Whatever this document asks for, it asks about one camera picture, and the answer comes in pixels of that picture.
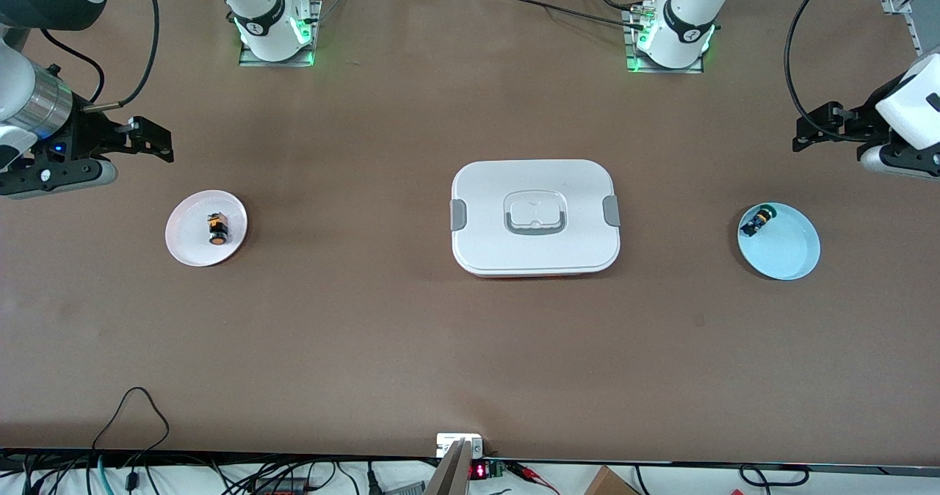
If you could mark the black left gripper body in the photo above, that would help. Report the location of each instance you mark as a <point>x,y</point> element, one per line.
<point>861,121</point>

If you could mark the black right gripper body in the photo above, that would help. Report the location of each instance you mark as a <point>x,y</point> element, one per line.
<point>89,136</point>

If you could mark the orange push-button switch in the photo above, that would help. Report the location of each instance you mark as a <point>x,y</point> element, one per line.
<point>218,234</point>

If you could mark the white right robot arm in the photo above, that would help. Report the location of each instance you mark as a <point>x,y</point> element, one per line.
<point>268,21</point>

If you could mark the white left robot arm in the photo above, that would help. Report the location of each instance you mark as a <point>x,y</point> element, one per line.
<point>683,32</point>

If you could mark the white lidded lunch box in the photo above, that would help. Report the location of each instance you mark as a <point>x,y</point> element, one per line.
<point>573,186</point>

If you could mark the brown cardboard box corner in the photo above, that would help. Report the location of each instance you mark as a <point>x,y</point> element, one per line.
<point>608,484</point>

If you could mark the pink round plate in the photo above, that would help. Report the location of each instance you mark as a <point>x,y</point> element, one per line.
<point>187,245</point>

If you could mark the light blue round plate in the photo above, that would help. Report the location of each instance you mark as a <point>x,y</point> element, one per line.
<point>789,253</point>

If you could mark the small white socket block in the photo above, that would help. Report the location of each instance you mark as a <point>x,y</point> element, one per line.
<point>448,442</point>

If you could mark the brown cardboard strip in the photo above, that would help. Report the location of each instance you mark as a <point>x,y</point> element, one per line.
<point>452,473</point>

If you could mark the red digit display board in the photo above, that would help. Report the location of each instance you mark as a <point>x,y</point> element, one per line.
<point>479,471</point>

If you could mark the aluminium frame profile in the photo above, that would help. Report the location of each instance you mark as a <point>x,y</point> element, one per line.
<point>907,17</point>

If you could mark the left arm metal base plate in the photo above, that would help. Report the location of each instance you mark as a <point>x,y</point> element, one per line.
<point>635,67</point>

